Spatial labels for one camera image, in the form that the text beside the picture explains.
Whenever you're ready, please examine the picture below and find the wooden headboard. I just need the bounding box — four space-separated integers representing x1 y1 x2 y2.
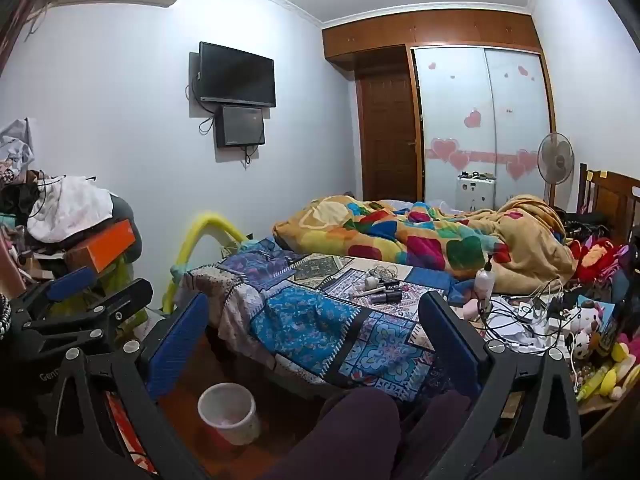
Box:
578 162 640 248

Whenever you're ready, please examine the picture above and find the yellow plush toy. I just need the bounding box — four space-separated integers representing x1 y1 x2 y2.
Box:
599 337 640 401

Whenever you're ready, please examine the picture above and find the wardrobe with heart stickers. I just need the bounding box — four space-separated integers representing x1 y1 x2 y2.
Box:
322 7 557 211

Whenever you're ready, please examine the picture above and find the person's leg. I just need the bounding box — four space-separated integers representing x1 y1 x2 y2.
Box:
392 389 473 480
262 389 402 480

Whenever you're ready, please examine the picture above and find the grey cushion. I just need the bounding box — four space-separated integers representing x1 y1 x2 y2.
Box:
107 194 135 223

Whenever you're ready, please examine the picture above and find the person's left leg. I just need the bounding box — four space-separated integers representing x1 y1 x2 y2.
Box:
262 389 402 480

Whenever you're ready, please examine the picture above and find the brown wooden door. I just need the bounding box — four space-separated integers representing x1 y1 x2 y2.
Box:
356 71 423 203

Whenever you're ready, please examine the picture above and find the red printed bag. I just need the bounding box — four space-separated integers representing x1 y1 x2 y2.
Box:
105 392 151 461

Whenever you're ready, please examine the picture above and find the white cloth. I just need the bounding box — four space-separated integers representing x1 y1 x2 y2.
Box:
27 176 113 244

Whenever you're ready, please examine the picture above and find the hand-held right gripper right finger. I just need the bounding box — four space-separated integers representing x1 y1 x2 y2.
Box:
419 291 584 480

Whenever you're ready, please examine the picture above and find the white plastic bag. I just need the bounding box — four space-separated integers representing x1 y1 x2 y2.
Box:
0 117 36 176

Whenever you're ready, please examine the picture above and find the red plush toy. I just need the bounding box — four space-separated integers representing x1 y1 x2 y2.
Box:
570 237 626 283

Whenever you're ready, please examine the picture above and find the black wall television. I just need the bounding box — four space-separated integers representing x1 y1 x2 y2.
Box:
189 41 277 109

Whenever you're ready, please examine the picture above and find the yellow foam tube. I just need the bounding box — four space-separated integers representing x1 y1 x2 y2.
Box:
162 211 249 313

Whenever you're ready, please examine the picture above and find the yellow green bottle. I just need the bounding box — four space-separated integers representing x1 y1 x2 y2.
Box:
576 366 611 402

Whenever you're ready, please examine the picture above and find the green patterned cloth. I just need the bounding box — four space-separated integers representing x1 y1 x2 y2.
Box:
52 252 148 331

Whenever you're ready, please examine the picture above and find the orange box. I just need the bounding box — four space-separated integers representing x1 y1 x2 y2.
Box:
65 219 138 276

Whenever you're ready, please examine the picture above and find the person's right leg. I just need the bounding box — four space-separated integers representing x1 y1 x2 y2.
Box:
392 389 473 480

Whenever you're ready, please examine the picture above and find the tangle of black cables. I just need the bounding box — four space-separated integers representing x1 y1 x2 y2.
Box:
475 275 576 356

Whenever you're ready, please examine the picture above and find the white plastic waste bin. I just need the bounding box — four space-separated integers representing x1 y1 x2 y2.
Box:
197 382 262 447

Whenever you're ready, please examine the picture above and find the colourful heart fleece blanket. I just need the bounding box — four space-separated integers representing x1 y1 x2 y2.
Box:
272 194 576 297

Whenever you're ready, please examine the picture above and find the spotted cow plush toy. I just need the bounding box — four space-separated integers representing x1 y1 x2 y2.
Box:
567 302 606 361

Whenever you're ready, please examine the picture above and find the standing electric fan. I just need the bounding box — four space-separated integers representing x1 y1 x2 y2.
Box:
537 132 574 207

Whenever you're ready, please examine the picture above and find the white pump lotion bottle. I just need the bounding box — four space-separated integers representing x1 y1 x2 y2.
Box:
473 254 496 312

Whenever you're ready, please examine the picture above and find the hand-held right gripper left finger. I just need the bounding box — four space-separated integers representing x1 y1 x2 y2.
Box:
45 291 211 480

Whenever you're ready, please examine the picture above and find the blue patchwork bed sheet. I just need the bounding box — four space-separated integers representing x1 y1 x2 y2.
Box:
181 237 496 403

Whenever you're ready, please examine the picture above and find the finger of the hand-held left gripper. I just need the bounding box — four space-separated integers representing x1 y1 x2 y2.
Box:
22 277 155 348
10 266 98 321

